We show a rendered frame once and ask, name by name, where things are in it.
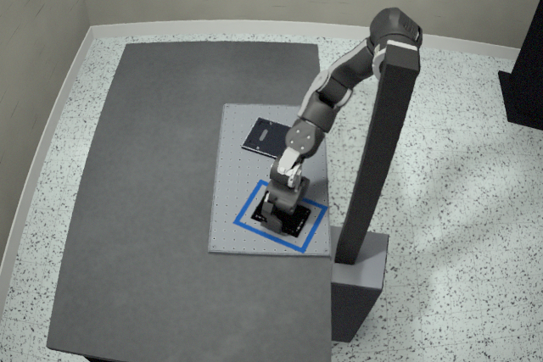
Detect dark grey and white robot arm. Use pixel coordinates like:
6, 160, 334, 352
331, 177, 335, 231
270, 7, 423, 188

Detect blue tape rectangle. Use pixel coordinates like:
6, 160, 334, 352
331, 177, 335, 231
233, 180, 327, 253

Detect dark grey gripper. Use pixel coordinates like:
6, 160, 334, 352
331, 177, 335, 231
260, 169, 310, 234

